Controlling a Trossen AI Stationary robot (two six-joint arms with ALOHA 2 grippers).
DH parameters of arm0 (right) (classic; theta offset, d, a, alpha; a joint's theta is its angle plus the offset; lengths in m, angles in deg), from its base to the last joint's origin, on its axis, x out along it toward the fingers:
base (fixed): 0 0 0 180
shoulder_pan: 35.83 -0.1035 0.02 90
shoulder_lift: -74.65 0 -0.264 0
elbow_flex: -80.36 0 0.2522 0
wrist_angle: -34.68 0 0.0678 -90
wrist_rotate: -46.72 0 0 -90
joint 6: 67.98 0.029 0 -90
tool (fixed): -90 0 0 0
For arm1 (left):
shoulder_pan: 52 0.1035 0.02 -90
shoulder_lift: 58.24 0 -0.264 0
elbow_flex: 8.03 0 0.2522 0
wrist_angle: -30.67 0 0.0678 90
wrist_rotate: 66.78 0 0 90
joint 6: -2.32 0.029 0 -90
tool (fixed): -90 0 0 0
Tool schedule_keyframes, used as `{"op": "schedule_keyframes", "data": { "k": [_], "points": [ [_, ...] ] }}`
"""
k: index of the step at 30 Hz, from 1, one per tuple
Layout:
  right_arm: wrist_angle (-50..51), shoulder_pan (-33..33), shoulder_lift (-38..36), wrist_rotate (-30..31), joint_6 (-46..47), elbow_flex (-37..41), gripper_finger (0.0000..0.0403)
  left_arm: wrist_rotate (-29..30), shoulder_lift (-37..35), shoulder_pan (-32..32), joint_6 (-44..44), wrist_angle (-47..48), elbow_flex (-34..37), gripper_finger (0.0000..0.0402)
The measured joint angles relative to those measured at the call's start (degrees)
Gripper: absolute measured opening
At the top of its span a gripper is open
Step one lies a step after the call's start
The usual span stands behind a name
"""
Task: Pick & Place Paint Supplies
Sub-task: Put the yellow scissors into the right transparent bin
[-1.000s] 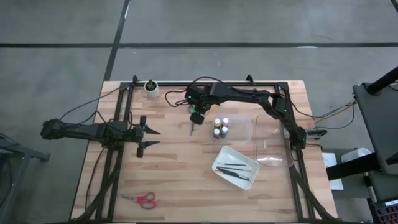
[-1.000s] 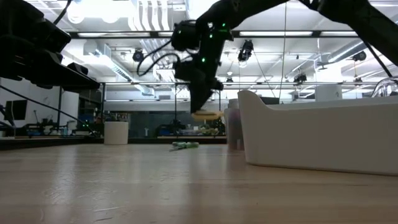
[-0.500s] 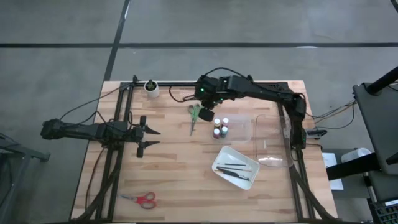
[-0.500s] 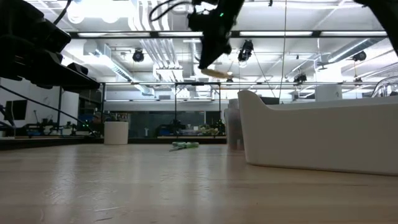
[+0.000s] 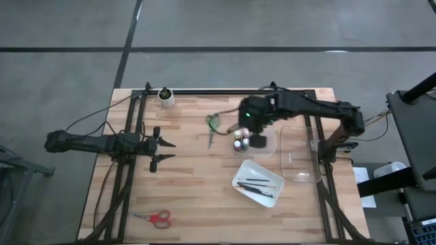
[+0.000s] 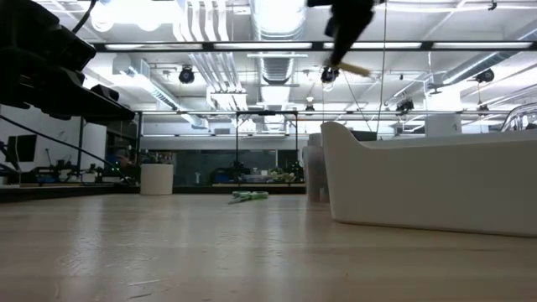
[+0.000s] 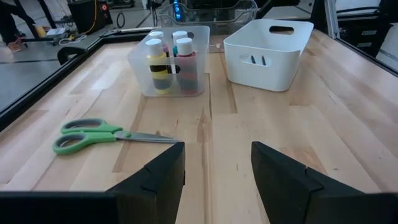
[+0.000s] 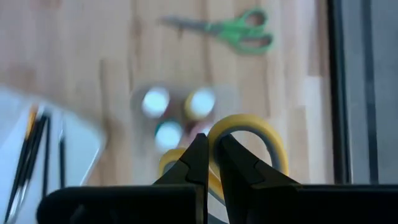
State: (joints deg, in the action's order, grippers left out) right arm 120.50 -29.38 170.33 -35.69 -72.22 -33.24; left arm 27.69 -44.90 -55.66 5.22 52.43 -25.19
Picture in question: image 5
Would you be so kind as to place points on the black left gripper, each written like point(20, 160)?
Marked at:
point(151, 147)

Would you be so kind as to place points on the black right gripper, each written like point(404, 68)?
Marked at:
point(255, 114)

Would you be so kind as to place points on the purple paint bottle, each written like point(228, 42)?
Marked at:
point(246, 133)

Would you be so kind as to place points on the teal paint bottle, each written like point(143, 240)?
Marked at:
point(245, 143)

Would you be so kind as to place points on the yellow paint bottle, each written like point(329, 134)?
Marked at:
point(237, 134)

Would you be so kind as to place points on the red paint bottle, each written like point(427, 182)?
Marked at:
point(237, 145)

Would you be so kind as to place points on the white plastic bin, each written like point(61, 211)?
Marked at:
point(245, 171)

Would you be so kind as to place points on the small white-tipped paintbrush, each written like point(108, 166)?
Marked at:
point(253, 179)

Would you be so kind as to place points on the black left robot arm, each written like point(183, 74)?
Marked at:
point(95, 143)

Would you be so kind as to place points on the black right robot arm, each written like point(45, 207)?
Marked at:
point(316, 107)

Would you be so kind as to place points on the white plant pot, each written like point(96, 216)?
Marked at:
point(168, 102)

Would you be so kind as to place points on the small green plant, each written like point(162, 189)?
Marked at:
point(165, 93)

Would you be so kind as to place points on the large clear plastic tray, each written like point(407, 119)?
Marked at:
point(299, 170)

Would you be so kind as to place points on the white paper sheet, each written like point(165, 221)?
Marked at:
point(360, 175)

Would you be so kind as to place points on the grey metal stand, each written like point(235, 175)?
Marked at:
point(27, 167)

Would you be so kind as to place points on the black equipment cart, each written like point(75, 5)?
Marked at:
point(419, 136)

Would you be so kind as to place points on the small parts organiser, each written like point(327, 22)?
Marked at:
point(424, 233)

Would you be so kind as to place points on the black frame clamp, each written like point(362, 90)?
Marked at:
point(272, 85)
point(147, 85)

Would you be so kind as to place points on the black aluminium table frame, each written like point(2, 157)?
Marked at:
point(204, 92)

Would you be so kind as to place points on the grey metal bracket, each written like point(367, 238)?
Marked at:
point(313, 145)

